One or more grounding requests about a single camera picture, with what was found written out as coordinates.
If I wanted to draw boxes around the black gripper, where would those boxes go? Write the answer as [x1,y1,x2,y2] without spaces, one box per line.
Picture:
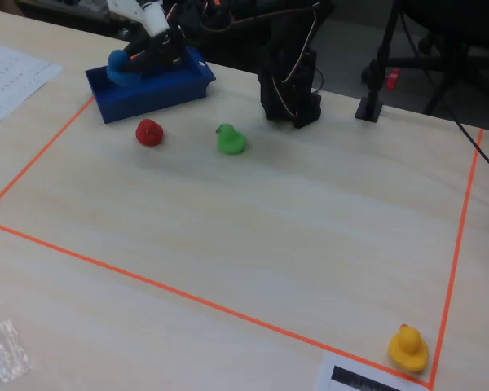
[121,24,187,77]

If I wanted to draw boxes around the blue rubber duck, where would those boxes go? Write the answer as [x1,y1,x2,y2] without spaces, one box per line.
[106,49,144,87]

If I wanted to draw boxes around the blue plastic box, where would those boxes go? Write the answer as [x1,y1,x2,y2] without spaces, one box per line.
[85,45,217,125]

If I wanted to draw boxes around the red rubber duck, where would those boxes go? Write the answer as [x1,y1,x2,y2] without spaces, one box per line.
[135,118,165,147]

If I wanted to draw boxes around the green rubber duck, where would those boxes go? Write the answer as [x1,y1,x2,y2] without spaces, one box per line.
[215,123,248,156]

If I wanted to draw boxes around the yellow rubber duck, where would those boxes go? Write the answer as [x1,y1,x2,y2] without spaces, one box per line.
[387,323,430,373]

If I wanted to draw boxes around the white printed paper sheet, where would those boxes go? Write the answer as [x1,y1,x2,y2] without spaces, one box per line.
[0,41,64,134]

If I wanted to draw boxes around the orange tape strip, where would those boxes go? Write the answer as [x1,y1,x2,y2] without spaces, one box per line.
[0,218,434,389]
[0,96,95,217]
[428,127,485,389]

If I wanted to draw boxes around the red clamp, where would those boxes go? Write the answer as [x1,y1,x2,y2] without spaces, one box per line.
[384,68,401,91]

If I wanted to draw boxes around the black office chair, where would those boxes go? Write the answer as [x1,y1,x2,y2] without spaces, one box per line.
[361,0,489,116]

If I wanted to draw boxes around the clear plastic bag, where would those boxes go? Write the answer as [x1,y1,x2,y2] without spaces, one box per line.
[0,319,33,387]

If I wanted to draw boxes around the paper with black bar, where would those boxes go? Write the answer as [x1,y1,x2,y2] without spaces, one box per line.
[316,351,430,391]

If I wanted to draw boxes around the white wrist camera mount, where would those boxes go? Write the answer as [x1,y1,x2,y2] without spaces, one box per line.
[107,0,170,36]

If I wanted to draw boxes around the black camera stand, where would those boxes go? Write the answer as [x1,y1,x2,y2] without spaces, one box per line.
[354,0,404,123]

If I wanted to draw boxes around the black cable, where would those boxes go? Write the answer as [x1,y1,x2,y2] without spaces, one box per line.
[442,85,489,183]

